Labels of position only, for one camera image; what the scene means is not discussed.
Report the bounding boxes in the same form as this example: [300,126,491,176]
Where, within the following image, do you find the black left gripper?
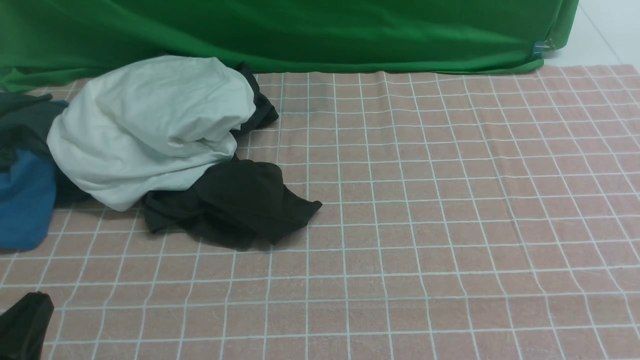
[0,292,55,360]

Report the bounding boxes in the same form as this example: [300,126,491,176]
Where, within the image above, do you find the dark teal garment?
[0,92,69,172]

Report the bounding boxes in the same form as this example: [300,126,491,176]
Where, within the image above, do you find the blue garment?
[0,100,70,251]

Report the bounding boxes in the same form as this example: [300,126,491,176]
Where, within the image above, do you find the white garment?
[46,55,259,212]

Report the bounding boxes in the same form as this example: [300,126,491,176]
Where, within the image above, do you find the metal binder clip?
[531,38,556,59]

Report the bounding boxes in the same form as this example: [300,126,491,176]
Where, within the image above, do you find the pink checkered tablecloth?
[1,65,640,360]

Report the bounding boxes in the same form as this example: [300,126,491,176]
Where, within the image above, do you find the dark gray long-sleeve top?
[142,62,323,251]

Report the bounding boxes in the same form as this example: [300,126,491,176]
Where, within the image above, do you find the green backdrop cloth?
[0,0,579,92]

